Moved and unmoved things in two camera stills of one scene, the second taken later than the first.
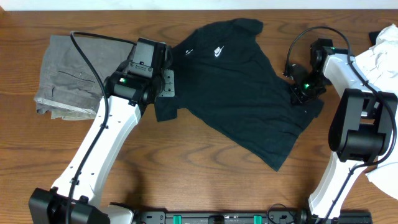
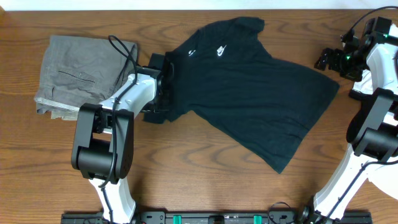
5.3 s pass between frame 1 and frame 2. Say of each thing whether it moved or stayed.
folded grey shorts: stayed
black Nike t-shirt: moved
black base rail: stayed
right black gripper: moved
